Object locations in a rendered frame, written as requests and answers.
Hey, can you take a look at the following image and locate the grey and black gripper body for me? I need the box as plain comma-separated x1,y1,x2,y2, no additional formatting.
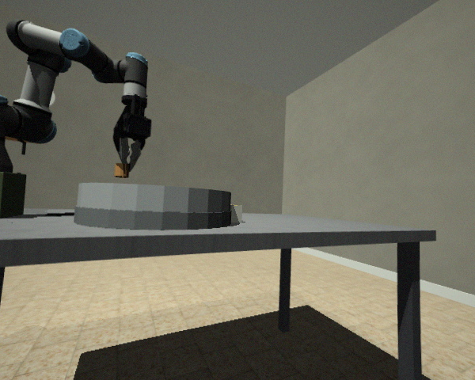
117,94,151,141

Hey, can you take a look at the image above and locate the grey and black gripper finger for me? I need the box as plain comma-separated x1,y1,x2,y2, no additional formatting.
113,127,130,164
128,139,146,172

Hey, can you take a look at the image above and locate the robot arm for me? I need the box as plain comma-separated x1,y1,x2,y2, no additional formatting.
0,19,148,173

